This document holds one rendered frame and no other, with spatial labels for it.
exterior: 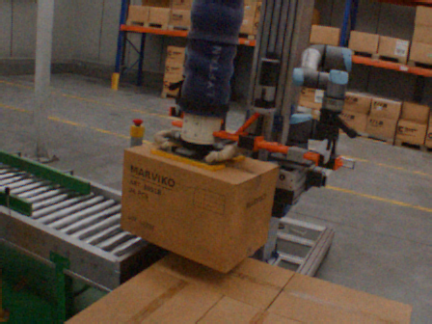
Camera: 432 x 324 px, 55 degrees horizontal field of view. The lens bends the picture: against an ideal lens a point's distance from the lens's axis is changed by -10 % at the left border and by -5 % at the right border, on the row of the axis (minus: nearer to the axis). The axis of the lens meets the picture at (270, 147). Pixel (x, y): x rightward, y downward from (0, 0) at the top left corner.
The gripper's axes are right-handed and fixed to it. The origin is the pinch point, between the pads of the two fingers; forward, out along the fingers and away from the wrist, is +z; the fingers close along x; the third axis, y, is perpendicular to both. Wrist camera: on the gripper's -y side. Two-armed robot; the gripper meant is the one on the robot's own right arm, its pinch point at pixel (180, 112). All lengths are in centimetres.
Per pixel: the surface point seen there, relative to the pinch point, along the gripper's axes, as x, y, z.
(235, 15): -28, 40, -52
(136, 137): 19, -45, 27
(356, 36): 683, -77, -77
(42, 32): 120, -277, -21
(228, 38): -30, 39, -43
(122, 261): -59, 15, 60
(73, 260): -62, -14, 70
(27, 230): -63, -47, 66
